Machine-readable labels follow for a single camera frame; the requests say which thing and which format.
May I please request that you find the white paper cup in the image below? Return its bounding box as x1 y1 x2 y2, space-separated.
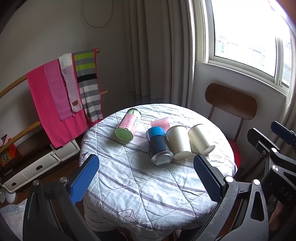
188 124 215 156
166 125 192 160

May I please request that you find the blue black metal can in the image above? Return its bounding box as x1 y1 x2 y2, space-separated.
145 126 174 166

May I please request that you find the pink plastic cup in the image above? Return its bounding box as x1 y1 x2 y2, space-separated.
151 118 170 133

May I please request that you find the wooden chair red seat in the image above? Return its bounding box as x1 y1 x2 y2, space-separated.
205 83 257 177

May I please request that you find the hot pink towel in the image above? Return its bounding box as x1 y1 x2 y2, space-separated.
27 53 94 148

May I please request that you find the white striped quilted tablecloth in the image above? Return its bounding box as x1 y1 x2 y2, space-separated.
79 103 237 240

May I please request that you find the green pink labelled can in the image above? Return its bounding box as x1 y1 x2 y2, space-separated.
115 108 142 142

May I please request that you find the wooden towel rack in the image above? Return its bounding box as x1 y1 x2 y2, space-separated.
0 48 108 155

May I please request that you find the red yellow package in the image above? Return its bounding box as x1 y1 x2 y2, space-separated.
0 134 20 167

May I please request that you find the white framed window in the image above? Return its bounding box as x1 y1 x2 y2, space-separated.
194 1 293 95

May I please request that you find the light pink cloth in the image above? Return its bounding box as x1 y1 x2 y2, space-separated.
43 59 73 121

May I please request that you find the striped green grey cloth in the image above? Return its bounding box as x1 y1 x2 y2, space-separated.
73 49 103 125

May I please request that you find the beige curtain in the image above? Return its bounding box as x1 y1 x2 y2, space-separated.
125 1 196 108

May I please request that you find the pink knitted strap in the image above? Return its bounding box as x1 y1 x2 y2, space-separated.
58 53 83 114

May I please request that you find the wall cable loop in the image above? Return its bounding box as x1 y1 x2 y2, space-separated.
80 0 115 29

